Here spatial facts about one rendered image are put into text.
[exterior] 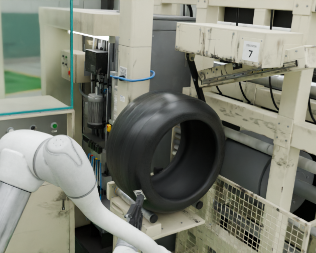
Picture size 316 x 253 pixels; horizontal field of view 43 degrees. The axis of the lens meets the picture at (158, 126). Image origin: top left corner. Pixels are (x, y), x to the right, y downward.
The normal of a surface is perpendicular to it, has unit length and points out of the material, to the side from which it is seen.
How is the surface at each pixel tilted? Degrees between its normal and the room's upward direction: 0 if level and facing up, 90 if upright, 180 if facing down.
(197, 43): 90
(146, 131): 63
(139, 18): 90
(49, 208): 90
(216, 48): 90
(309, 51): 72
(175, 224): 0
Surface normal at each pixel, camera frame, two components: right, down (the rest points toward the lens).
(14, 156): -0.42, -0.25
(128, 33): -0.83, 0.12
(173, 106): 0.26, -0.48
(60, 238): 0.56, 0.27
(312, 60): 0.55, -0.04
